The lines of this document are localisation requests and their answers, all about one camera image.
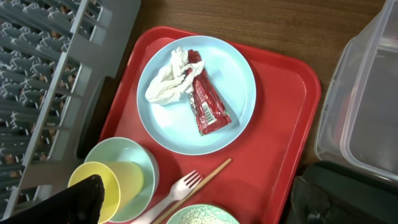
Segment red snack wrapper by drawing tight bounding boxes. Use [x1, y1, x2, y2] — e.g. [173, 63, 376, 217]
[188, 68, 232, 136]

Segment yellow plastic cup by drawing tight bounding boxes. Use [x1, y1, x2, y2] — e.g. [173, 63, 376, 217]
[68, 161, 144, 223]

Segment light blue plate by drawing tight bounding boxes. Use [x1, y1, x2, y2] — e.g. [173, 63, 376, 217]
[137, 35, 256, 156]

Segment red plastic tray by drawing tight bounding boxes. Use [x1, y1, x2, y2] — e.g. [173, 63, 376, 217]
[100, 26, 321, 223]

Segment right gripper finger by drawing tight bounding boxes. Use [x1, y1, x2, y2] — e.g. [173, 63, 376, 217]
[1, 174, 104, 224]

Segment mint green saucer bowl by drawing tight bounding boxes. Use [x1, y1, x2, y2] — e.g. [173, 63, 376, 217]
[85, 137, 159, 223]

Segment black tray bin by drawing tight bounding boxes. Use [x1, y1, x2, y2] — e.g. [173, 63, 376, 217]
[280, 161, 397, 223]

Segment white plastic fork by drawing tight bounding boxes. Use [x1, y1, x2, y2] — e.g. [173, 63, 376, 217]
[132, 170, 202, 224]

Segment wooden chopstick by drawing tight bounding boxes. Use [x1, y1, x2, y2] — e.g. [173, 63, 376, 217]
[153, 158, 232, 224]

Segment clear plastic bin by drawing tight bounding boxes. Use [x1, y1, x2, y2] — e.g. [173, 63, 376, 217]
[315, 0, 397, 185]

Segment white napkin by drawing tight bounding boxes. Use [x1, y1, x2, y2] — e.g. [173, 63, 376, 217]
[145, 47, 205, 105]

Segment rice and peanut shells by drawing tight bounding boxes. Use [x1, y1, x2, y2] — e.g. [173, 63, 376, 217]
[180, 207, 233, 224]

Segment grey dishwasher rack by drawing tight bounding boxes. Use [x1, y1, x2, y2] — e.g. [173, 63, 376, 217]
[1, 0, 141, 220]

